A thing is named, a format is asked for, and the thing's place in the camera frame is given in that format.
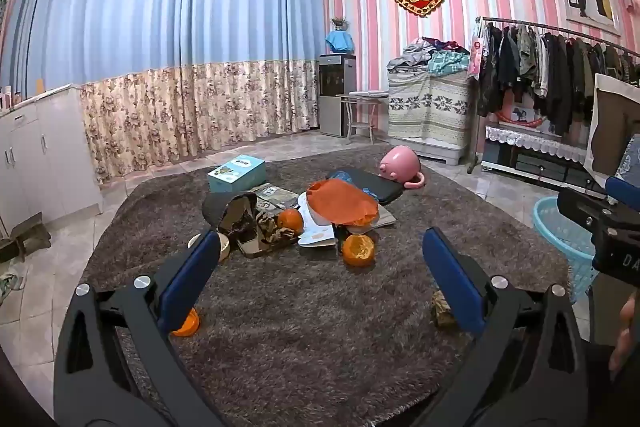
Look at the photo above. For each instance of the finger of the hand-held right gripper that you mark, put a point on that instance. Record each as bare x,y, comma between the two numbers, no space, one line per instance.
625,192
580,209

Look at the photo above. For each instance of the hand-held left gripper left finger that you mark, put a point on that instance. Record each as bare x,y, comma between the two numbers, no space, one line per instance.
192,272

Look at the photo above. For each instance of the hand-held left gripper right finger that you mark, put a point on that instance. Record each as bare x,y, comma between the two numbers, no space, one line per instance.
452,279

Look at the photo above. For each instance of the blue plastic basket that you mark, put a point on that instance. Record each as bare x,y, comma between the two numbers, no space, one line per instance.
555,227

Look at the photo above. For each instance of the brown wrapper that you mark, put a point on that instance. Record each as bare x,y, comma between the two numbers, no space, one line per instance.
272,229
442,309

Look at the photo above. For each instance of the small white cup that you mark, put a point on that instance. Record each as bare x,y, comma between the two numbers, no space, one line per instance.
222,248

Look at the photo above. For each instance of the small orange peel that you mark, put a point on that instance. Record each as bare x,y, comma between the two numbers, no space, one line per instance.
186,326

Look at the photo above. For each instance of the whole orange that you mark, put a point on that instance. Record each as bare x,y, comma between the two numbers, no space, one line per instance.
290,220

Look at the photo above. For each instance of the newspaper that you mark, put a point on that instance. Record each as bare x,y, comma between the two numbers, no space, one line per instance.
275,197

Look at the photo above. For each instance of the white paper sheet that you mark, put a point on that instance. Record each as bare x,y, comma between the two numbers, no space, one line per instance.
315,234

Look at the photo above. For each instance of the person's right hand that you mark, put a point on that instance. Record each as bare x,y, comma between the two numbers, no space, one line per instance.
629,332

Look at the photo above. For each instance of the black low cabinet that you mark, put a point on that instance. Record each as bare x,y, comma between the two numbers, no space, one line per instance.
535,167

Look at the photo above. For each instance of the white lace cloth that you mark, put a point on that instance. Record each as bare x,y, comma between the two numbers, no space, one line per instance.
535,139

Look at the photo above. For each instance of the teal cardboard box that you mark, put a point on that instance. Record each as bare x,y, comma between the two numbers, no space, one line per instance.
235,174

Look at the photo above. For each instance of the red ornament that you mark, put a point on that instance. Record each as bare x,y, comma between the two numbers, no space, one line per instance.
522,119

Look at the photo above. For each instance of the black flat case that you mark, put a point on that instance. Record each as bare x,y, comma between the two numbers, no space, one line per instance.
382,188

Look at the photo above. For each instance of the pink mug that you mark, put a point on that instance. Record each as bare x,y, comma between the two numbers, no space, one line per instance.
400,162

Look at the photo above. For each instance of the row of hanging clothes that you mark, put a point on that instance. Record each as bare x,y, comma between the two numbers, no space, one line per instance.
555,67

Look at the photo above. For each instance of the cabinet under patterned cloth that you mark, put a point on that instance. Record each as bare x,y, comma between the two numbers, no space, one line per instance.
430,107

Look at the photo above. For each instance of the metal clothes rack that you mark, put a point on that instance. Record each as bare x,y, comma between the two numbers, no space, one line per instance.
550,27

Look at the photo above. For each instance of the pink hanging bag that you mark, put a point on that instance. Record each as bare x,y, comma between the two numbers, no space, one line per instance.
477,54

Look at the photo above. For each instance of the white cabinet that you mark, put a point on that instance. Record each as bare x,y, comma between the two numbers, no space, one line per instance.
40,157

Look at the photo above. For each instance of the small round table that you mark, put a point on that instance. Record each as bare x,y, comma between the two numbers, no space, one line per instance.
362,99

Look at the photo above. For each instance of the grey water dispenser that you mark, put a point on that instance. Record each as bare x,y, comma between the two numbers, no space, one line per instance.
336,97

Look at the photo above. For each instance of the pile of clothes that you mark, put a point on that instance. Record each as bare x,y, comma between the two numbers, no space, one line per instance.
425,54

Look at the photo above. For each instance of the blue floral curtain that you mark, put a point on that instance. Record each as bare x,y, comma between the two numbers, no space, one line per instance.
175,32

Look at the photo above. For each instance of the blue cloth cover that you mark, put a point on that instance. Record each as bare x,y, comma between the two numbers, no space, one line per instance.
339,42

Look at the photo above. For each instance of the small potted plant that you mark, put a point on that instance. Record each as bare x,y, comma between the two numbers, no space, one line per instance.
339,23

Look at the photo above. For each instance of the brown board with white frame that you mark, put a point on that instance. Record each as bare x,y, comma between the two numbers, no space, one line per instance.
612,117

